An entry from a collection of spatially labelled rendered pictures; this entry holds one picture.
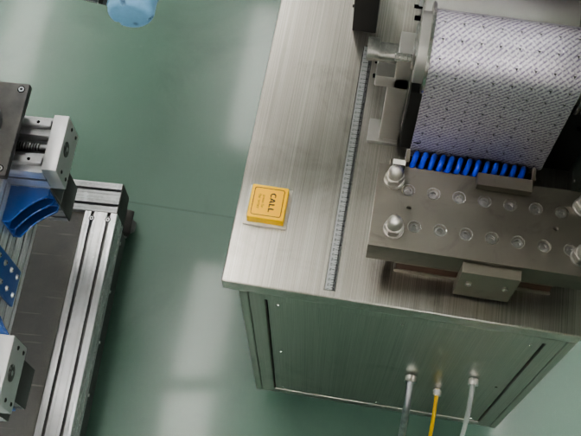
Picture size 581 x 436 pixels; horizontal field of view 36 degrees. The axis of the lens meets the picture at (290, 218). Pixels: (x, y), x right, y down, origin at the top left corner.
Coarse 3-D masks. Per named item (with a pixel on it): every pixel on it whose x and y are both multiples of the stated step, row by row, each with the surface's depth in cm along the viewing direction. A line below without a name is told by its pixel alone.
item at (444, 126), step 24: (432, 120) 153; (456, 120) 152; (480, 120) 150; (504, 120) 149; (528, 120) 148; (552, 120) 147; (432, 144) 160; (456, 144) 159; (480, 144) 157; (504, 144) 156; (528, 144) 155; (552, 144) 153; (528, 168) 162
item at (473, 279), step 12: (468, 264) 154; (480, 264) 155; (456, 276) 161; (468, 276) 155; (480, 276) 154; (492, 276) 154; (504, 276) 154; (516, 276) 154; (456, 288) 161; (468, 288) 160; (480, 288) 159; (492, 288) 158; (504, 288) 157; (504, 300) 163
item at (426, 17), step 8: (424, 16) 141; (424, 24) 140; (424, 32) 140; (424, 40) 140; (424, 48) 140; (416, 56) 141; (424, 56) 140; (416, 64) 141; (424, 64) 141; (416, 72) 142; (416, 80) 144
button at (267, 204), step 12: (252, 192) 171; (264, 192) 171; (276, 192) 171; (288, 192) 171; (252, 204) 170; (264, 204) 170; (276, 204) 170; (252, 216) 169; (264, 216) 169; (276, 216) 169
